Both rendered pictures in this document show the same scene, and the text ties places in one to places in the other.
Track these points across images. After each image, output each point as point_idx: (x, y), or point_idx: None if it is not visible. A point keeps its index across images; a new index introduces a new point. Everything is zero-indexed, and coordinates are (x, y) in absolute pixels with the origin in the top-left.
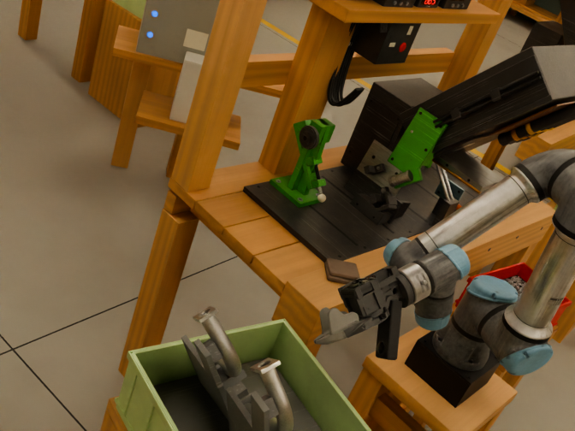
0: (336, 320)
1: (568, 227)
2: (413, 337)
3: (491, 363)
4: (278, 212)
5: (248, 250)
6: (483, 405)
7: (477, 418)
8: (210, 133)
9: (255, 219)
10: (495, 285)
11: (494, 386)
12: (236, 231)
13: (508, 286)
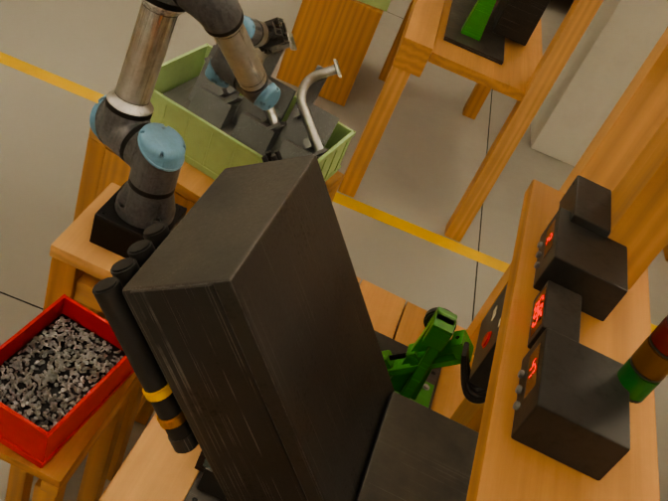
0: None
1: None
2: None
3: (107, 205)
4: (387, 340)
5: (370, 282)
6: (92, 217)
7: (97, 203)
8: (500, 281)
9: (397, 330)
10: (164, 137)
11: (80, 241)
12: (396, 301)
13: (151, 138)
